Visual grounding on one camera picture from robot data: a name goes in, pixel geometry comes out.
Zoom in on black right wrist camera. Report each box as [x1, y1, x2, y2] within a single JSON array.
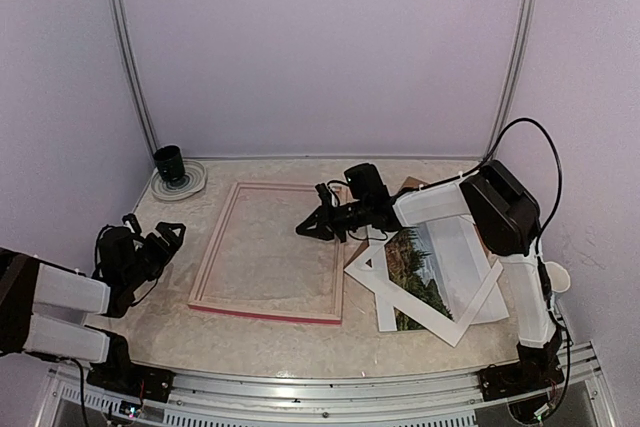
[[315, 163, 391, 208]]

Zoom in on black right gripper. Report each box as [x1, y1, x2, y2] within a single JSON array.
[[296, 197, 370, 243]]

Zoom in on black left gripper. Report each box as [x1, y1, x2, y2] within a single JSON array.
[[123, 222, 185, 289]]

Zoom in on white mat board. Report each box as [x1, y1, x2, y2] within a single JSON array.
[[346, 227, 509, 346]]

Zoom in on aluminium front rail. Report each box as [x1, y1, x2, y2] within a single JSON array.
[[31, 343, 618, 426]]

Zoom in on right aluminium corner post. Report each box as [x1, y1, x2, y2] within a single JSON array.
[[485, 0, 536, 157]]

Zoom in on brown cardboard backing board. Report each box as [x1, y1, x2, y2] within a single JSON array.
[[342, 176, 494, 268]]

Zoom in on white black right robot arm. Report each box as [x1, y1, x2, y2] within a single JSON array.
[[295, 160, 571, 401]]

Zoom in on left aluminium corner post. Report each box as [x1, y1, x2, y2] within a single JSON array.
[[108, 0, 159, 157]]

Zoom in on pink wooden picture frame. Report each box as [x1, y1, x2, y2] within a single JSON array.
[[187, 181, 347, 327]]

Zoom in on grey spiral ceramic plate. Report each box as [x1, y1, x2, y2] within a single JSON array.
[[150, 159, 208, 202]]

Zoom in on landscape photo print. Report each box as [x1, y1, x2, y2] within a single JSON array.
[[384, 215, 497, 323]]

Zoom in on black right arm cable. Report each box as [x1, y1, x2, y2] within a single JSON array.
[[477, 117, 574, 398]]

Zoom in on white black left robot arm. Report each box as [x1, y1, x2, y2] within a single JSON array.
[[1, 214, 186, 403]]

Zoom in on dark green speckled cup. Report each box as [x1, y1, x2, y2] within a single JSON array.
[[153, 145, 186, 183]]

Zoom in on aluminium corner post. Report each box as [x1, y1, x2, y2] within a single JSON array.
[[485, 0, 536, 157], [108, 0, 159, 157]]

